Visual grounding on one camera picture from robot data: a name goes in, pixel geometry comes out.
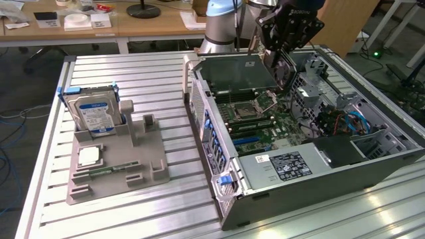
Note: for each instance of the silver chipset heatsink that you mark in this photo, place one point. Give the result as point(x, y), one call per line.
point(285, 143)

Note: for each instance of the green RAM stick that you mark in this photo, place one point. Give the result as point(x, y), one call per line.
point(112, 169)

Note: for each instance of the hard disk with blue caddy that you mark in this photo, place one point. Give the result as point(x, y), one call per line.
point(96, 112)

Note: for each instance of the red package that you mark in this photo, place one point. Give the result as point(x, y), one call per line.
point(103, 8)

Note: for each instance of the grey power supply unit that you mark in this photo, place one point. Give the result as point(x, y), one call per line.
point(263, 171)

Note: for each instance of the white paper stack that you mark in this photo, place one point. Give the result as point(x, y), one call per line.
point(192, 22)

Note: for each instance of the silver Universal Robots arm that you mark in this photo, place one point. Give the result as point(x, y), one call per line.
point(219, 30)

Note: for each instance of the grey plastic parts rack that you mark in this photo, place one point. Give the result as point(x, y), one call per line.
point(145, 152)

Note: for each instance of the blue case latch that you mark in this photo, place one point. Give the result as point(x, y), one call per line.
point(224, 180)

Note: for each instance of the CPU socket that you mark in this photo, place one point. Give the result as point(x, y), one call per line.
point(245, 110)

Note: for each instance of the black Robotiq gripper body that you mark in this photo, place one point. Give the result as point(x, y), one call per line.
point(299, 12)

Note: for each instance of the white paper slip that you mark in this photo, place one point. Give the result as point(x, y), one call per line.
point(16, 25)

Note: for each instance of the white power box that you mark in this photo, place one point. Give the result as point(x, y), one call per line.
point(357, 43)

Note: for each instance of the wooden cabinet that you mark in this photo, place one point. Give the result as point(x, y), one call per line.
point(348, 25)

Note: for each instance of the clear plastic bag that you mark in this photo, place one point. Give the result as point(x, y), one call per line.
point(11, 11)

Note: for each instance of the white tape roll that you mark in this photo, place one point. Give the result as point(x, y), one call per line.
point(63, 3)

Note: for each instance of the device with green light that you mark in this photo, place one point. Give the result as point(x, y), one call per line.
point(376, 53)

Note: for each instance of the wooden desk white frame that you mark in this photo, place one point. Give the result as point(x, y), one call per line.
point(50, 35)
point(156, 27)

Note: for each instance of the grey open PC case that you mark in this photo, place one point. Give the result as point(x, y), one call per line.
point(299, 199)

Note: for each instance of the black plastic duct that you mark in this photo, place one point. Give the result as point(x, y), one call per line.
point(339, 152)

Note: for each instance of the white box with tape roll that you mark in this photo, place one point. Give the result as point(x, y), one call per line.
point(78, 23)

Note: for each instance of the black round lamp base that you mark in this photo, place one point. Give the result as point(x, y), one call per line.
point(143, 12)

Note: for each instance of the silver CPU chip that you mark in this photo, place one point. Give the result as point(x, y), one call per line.
point(88, 158)

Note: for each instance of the brown cardboard box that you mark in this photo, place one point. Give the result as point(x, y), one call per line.
point(200, 8)

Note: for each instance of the black office chair base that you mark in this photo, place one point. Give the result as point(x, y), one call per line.
point(43, 53)

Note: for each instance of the white box with black top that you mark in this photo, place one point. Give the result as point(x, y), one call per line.
point(47, 20)

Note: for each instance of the installed RAM stick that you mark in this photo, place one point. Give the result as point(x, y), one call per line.
point(253, 125)

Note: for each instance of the blue expansion slot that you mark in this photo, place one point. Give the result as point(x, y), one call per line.
point(247, 141)

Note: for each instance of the metal socket cover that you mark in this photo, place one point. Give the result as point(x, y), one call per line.
point(267, 98)

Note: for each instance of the black floor stand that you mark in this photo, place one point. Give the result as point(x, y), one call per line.
point(403, 74)

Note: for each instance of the blue slot retainer clip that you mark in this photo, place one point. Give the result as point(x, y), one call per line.
point(208, 124)
point(217, 148)
point(213, 136)
point(207, 114)

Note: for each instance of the green motherboard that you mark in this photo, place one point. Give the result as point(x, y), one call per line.
point(285, 129)

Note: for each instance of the silver metal bracket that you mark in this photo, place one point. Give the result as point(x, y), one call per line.
point(311, 95)

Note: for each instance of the plain white box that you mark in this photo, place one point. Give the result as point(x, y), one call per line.
point(100, 21)

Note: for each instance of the green graphics card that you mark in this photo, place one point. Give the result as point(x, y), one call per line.
point(232, 69)

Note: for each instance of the metal disk bay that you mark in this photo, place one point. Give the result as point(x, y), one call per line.
point(385, 144)

